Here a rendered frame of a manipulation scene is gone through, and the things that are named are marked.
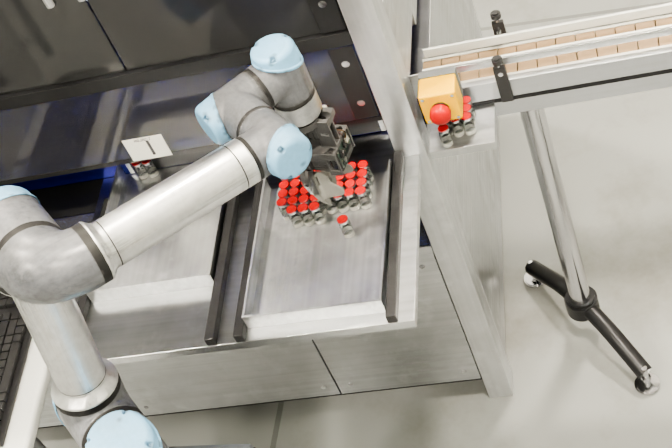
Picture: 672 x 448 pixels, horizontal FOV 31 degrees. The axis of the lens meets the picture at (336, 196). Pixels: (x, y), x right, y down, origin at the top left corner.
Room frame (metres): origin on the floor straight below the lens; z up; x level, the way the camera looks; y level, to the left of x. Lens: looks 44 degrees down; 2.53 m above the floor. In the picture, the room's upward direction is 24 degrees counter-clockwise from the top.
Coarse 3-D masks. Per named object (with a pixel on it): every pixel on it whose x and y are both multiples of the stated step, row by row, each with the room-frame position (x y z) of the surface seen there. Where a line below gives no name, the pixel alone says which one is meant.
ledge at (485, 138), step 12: (480, 108) 1.75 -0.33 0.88; (492, 108) 1.74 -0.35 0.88; (480, 120) 1.72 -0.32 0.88; (492, 120) 1.71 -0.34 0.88; (432, 132) 1.75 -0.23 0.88; (480, 132) 1.69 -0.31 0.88; (492, 132) 1.68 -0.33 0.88; (432, 144) 1.72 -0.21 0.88; (456, 144) 1.69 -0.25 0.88; (468, 144) 1.68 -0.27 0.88; (480, 144) 1.66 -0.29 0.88; (492, 144) 1.65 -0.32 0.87; (432, 156) 1.70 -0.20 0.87; (444, 156) 1.69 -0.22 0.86
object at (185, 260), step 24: (120, 168) 2.01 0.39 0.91; (168, 168) 1.98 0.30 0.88; (120, 192) 1.97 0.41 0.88; (216, 216) 1.78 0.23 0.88; (168, 240) 1.77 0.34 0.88; (192, 240) 1.75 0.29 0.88; (216, 240) 1.69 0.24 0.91; (144, 264) 1.74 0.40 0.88; (168, 264) 1.71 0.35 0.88; (192, 264) 1.68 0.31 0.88; (216, 264) 1.65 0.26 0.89; (120, 288) 1.68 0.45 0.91; (144, 288) 1.66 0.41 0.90; (168, 288) 1.64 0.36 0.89; (192, 288) 1.63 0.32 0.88
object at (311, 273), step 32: (384, 192) 1.65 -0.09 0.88; (256, 224) 1.68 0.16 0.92; (288, 224) 1.68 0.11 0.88; (352, 224) 1.61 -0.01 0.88; (384, 224) 1.54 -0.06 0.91; (256, 256) 1.61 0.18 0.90; (288, 256) 1.60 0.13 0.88; (320, 256) 1.56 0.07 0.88; (352, 256) 1.53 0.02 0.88; (384, 256) 1.47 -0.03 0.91; (256, 288) 1.56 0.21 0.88; (288, 288) 1.52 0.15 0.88; (320, 288) 1.49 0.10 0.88; (352, 288) 1.46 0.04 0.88; (384, 288) 1.41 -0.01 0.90; (256, 320) 1.47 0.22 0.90; (288, 320) 1.44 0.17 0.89
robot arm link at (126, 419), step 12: (120, 408) 1.32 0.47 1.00; (132, 408) 1.33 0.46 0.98; (96, 420) 1.31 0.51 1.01; (108, 420) 1.29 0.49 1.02; (120, 420) 1.28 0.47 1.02; (132, 420) 1.27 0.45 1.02; (144, 420) 1.27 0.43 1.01; (96, 432) 1.28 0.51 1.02; (108, 432) 1.27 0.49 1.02; (120, 432) 1.26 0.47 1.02; (132, 432) 1.25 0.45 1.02; (144, 432) 1.24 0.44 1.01; (156, 432) 1.26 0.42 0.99; (84, 444) 1.30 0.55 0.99; (96, 444) 1.26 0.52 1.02; (108, 444) 1.25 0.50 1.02; (120, 444) 1.24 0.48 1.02; (132, 444) 1.23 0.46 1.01; (144, 444) 1.22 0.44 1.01; (156, 444) 1.23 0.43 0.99
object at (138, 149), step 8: (152, 136) 1.89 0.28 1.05; (160, 136) 1.88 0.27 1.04; (128, 144) 1.91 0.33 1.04; (136, 144) 1.90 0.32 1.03; (144, 144) 1.90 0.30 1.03; (152, 144) 1.89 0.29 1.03; (160, 144) 1.89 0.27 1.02; (128, 152) 1.91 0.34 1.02; (136, 152) 1.91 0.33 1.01; (144, 152) 1.90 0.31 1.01; (160, 152) 1.89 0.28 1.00; (168, 152) 1.88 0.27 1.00; (136, 160) 1.91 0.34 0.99
